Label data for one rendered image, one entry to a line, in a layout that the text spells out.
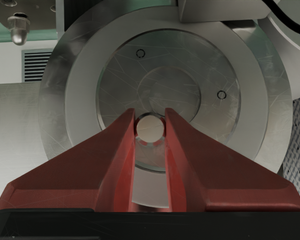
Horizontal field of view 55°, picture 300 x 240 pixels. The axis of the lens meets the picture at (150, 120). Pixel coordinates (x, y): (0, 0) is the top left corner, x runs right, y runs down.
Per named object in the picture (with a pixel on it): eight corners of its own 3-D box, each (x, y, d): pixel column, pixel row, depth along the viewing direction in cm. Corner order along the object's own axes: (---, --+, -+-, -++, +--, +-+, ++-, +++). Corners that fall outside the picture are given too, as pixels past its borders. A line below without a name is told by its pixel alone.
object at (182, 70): (266, 67, 15) (202, 199, 14) (252, 77, 17) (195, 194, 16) (138, 2, 15) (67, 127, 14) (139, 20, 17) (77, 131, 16)
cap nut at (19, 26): (25, 15, 49) (25, 40, 49) (33, 25, 53) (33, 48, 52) (3, 16, 49) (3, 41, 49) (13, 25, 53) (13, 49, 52)
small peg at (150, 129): (161, 106, 12) (172, 139, 12) (158, 115, 15) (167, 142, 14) (128, 118, 12) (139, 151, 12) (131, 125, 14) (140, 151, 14)
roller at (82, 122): (265, 5, 17) (274, 209, 15) (193, 96, 43) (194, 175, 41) (67, 3, 17) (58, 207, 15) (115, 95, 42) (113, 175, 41)
